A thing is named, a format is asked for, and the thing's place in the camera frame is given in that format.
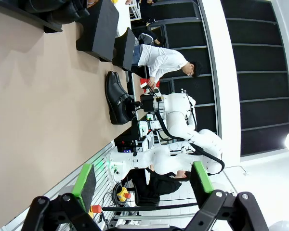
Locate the person in grey jacket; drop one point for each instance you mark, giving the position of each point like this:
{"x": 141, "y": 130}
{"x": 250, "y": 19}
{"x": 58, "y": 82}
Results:
{"x": 147, "y": 38}

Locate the black wall panel grid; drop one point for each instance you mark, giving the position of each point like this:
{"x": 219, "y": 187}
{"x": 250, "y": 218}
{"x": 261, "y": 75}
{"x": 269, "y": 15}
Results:
{"x": 260, "y": 72}
{"x": 183, "y": 31}

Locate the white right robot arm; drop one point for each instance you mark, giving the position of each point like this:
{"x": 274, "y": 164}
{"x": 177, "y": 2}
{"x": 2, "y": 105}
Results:
{"x": 178, "y": 120}

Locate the person in white shirt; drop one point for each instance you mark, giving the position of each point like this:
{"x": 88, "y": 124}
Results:
{"x": 161, "y": 60}

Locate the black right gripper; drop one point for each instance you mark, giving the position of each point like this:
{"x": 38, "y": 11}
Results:
{"x": 147, "y": 103}

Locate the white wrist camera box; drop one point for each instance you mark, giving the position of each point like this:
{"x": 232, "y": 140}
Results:
{"x": 155, "y": 91}

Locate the aluminium table frame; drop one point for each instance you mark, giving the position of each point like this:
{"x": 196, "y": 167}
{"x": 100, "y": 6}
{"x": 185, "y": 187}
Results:
{"x": 62, "y": 183}

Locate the person in black clothes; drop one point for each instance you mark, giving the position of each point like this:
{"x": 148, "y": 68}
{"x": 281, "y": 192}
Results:
{"x": 156, "y": 187}

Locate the red object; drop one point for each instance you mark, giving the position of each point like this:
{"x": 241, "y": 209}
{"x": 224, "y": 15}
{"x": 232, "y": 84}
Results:
{"x": 144, "y": 83}

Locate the black computer box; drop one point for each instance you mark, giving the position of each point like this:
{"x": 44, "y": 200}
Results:
{"x": 126, "y": 144}

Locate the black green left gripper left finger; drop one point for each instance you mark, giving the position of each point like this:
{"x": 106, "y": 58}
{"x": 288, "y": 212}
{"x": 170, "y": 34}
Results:
{"x": 83, "y": 185}

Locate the white control equipment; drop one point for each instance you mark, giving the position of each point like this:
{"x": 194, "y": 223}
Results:
{"x": 147, "y": 130}

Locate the yellow red emergency stop button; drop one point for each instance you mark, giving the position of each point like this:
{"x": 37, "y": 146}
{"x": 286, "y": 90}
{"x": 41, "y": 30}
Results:
{"x": 123, "y": 194}
{"x": 94, "y": 209}

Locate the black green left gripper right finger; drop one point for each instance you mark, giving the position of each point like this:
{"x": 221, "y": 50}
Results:
{"x": 203, "y": 180}

